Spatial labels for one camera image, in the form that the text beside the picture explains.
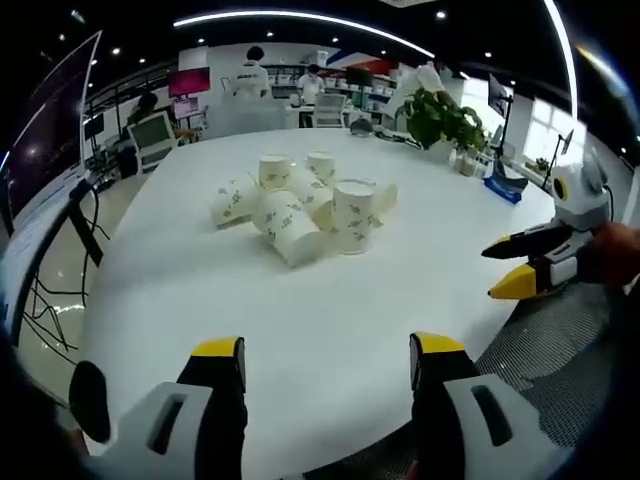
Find dark rounded object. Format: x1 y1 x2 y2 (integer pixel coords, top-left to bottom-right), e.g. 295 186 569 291
67 360 112 445

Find small glass jar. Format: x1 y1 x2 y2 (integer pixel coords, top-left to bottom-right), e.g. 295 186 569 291
456 149 482 177

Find pink display screen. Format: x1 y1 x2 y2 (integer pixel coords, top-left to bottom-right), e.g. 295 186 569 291
167 66 212 99

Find person's right hand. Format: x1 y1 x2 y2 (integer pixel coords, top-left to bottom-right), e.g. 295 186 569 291
574 221 640 292

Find large computer monitor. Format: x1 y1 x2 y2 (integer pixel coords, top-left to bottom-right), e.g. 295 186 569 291
0 29 104 261

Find green potted plant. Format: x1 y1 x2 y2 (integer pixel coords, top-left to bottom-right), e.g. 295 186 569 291
398 87 487 164

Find white table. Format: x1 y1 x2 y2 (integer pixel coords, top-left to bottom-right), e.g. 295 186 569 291
81 127 572 467

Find black cables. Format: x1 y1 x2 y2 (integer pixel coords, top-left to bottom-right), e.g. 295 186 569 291
19 189 109 354

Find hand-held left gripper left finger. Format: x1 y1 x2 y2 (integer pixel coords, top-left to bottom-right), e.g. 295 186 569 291
97 335 250 480

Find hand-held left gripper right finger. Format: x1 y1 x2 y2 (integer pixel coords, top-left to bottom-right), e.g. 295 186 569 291
408 331 567 480

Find blue tissue box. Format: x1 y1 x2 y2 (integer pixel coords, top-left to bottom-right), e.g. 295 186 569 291
482 173 525 206

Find white office chair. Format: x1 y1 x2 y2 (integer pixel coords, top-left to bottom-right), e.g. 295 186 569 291
126 110 180 175
311 93 348 129

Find black mesh chair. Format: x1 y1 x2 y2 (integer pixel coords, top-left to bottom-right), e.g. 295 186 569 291
473 282 640 454

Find black monitor stand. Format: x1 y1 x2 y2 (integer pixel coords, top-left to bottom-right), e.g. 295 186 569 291
63 180 107 267

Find pile of printed paper cups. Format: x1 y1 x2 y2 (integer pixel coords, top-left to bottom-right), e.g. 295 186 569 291
210 150 400 270

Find dark monitor on pole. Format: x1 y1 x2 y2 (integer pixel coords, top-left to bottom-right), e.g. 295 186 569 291
486 72 517 161

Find curved ceiling light strip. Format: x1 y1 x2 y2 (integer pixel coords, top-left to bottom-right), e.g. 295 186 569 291
171 9 437 60
542 0 582 124

